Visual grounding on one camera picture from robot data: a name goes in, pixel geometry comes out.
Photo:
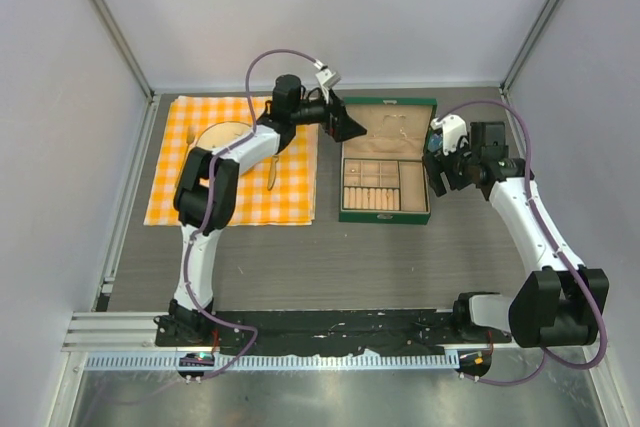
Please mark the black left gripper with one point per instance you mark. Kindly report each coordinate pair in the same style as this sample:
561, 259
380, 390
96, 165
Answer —
339, 124

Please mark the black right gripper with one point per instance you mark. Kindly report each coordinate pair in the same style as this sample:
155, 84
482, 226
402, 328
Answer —
433, 163

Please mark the green jewelry tray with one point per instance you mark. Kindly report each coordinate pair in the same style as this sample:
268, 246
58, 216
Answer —
384, 186

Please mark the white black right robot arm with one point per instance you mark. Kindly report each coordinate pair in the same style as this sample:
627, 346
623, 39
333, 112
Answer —
558, 303

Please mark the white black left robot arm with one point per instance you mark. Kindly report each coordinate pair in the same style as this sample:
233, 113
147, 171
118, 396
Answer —
205, 198

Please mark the green jewelry box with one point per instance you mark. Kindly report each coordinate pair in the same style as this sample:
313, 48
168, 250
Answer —
397, 128

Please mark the blue ceramic bowl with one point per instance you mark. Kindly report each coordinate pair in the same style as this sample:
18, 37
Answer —
434, 143

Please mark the gold knife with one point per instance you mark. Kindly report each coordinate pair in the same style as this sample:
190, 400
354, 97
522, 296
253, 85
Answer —
273, 170

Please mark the yellow white checkered cloth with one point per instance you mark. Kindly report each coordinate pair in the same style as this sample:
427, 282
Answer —
292, 200

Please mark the cream plate with branch pattern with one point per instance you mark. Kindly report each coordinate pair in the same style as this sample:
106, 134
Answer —
221, 134

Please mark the gold fork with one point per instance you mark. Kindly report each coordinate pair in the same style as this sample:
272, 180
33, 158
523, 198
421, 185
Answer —
190, 136

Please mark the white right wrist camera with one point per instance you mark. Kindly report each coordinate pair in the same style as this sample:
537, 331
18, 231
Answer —
454, 131

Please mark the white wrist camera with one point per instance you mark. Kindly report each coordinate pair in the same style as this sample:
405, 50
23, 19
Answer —
327, 79
454, 131

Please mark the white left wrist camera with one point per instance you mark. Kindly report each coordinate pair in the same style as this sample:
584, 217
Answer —
327, 79

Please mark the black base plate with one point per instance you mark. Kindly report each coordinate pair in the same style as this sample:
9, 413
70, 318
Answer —
326, 333

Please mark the aluminium front rail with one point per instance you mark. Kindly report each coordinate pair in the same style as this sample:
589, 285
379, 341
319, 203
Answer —
117, 341

